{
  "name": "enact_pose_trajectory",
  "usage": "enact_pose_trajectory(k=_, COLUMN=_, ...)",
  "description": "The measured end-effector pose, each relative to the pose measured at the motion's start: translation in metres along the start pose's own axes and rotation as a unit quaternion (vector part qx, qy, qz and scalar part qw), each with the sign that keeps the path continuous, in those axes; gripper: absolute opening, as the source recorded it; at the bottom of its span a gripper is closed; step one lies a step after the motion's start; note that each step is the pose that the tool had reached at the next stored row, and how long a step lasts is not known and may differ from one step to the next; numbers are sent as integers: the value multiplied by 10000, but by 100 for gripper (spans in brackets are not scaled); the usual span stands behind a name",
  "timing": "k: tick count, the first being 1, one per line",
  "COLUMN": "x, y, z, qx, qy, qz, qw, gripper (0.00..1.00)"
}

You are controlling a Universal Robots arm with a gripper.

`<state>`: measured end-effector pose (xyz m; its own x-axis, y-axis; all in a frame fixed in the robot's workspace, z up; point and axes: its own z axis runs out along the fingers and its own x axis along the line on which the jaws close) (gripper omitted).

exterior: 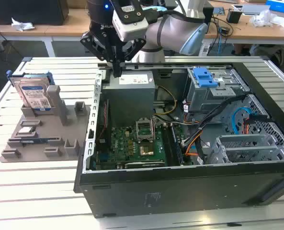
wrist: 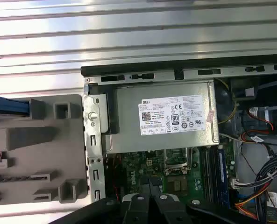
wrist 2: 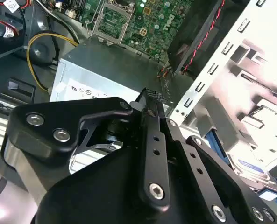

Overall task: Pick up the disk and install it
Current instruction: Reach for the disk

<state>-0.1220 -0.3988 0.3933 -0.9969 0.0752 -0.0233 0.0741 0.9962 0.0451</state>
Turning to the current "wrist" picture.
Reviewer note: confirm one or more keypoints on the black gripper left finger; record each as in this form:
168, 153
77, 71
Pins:
136, 210

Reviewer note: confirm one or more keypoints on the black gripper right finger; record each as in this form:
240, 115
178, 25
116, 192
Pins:
171, 210

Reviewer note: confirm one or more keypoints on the hard disk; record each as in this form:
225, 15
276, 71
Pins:
9, 105

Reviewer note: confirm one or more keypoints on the metal socket cover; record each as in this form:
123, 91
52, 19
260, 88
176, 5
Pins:
175, 170

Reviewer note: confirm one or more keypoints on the green motherboard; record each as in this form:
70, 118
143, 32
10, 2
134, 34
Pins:
138, 168

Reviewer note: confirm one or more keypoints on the black RAM slot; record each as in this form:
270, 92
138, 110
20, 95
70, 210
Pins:
214, 175
206, 172

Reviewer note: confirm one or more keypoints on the RAM stick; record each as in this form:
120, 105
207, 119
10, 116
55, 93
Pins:
223, 177
12, 179

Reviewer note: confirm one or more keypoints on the silver power supply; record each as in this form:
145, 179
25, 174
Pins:
126, 112

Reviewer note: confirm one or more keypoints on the grey parts rack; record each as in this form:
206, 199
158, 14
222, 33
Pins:
35, 158

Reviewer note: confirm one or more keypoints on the black PC case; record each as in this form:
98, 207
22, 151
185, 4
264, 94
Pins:
129, 69

